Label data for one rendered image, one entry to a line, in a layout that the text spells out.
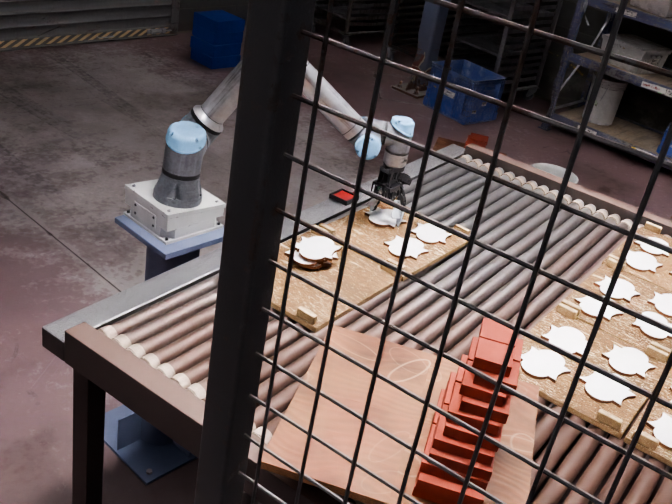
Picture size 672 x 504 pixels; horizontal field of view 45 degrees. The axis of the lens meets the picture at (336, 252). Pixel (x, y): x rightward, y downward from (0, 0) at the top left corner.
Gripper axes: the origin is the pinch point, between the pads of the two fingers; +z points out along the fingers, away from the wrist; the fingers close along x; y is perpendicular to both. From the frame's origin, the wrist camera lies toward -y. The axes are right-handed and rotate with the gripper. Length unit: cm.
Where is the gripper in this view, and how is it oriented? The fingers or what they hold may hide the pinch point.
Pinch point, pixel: (386, 217)
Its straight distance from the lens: 273.6
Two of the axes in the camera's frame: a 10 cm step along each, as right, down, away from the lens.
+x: 7.7, 4.2, -4.8
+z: -1.6, 8.6, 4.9
